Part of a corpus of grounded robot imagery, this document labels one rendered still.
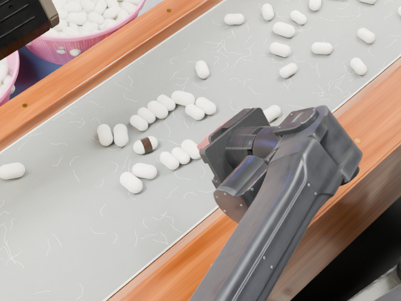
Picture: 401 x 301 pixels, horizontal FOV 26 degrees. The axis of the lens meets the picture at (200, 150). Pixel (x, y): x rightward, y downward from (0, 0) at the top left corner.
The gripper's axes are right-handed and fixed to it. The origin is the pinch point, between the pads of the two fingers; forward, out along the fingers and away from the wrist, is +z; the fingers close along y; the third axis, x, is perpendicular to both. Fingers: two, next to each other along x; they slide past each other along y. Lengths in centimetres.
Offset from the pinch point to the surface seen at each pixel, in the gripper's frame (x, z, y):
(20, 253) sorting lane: 1.2, 15.8, 23.9
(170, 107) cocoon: -2.2, 17.9, -8.1
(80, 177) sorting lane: -1.4, 18.9, 9.8
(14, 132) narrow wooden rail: -10.7, 26.9, 12.0
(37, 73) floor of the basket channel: -13.6, 43.6, -2.5
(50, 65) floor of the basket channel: -13.5, 43.4, -5.1
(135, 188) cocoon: 2.6, 11.7, 6.3
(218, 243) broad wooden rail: 11.7, -0.4, 5.1
